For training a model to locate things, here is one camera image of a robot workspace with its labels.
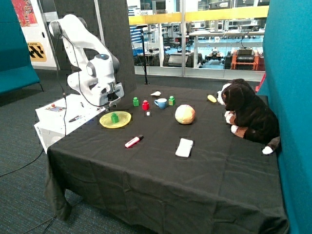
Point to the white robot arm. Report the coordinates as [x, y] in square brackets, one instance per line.
[95, 79]

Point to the pastel soft ball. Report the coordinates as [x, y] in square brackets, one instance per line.
[185, 114]

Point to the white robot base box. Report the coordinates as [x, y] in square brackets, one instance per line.
[61, 117]

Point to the yellow lemon toy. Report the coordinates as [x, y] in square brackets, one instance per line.
[211, 98]

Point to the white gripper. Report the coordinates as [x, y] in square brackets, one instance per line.
[111, 95]

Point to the white seashell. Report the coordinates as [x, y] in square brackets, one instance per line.
[156, 94]

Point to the plush dog toy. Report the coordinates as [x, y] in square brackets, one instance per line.
[249, 116]

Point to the black tablecloth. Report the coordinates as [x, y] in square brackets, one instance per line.
[225, 186]

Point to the blue cup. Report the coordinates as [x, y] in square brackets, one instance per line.
[161, 103]

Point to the yellow plastic plate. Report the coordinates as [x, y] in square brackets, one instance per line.
[124, 119]

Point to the teal partition wall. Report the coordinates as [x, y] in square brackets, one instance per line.
[287, 48]

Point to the red white marker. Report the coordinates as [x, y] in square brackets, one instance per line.
[134, 141]

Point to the teal sofa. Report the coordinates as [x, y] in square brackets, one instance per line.
[16, 70]

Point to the black tripod stand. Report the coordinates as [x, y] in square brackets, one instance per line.
[141, 27]

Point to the green block with yellow face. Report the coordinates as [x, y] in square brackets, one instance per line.
[171, 101]

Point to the white folded cloth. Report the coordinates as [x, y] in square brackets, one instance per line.
[184, 148]

